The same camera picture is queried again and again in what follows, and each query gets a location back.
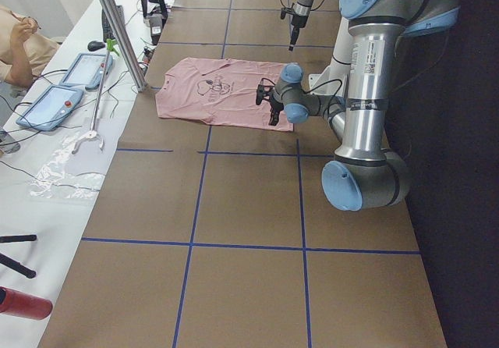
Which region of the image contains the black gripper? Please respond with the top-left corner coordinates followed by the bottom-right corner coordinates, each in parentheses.
top-left (288, 2), bottom-right (310, 51)
top-left (268, 90), bottom-right (284, 126)

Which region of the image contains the pink printed t-shirt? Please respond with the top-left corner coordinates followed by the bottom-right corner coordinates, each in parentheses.
top-left (155, 58), bottom-right (293, 132)

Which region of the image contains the metal reacher grabber tool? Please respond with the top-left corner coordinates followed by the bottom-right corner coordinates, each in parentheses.
top-left (72, 39), bottom-right (119, 154)

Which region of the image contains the black keyboard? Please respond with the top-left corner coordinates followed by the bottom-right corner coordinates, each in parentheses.
top-left (101, 5), bottom-right (125, 42)

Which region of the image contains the upper blue teach pendant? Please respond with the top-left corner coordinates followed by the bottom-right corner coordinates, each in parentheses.
top-left (59, 53), bottom-right (106, 91)

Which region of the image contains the blue teach pendant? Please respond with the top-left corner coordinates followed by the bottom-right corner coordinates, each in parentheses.
top-left (59, 53), bottom-right (106, 91)
top-left (16, 85), bottom-right (83, 131)

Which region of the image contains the black computer mouse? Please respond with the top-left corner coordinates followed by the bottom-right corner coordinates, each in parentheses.
top-left (87, 41), bottom-right (106, 51)

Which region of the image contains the clear plastic bag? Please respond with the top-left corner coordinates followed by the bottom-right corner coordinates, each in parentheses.
top-left (29, 130), bottom-right (105, 204)

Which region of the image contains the lower blue teach pendant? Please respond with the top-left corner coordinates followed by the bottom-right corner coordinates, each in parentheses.
top-left (16, 85), bottom-right (83, 131)

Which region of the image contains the seated person beige shirt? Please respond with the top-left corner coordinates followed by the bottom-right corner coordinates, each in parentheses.
top-left (1, 5), bottom-right (60, 88)

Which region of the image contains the black tripod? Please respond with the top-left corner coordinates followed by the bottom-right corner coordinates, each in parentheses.
top-left (1, 234), bottom-right (37, 279)

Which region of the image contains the red cylinder bottle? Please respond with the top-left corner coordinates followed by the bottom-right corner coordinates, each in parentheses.
top-left (1, 286), bottom-right (53, 320)

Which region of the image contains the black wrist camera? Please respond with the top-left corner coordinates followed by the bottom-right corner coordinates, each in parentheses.
top-left (280, 7), bottom-right (294, 20)
top-left (256, 84), bottom-right (274, 105)

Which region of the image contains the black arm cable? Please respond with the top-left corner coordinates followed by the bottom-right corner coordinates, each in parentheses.
top-left (260, 75), bottom-right (352, 109)

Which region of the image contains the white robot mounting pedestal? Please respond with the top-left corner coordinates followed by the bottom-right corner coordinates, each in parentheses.
top-left (309, 17), bottom-right (353, 104)

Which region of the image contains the aluminium frame post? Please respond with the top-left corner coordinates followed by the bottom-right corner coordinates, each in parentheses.
top-left (99, 0), bottom-right (147, 92)

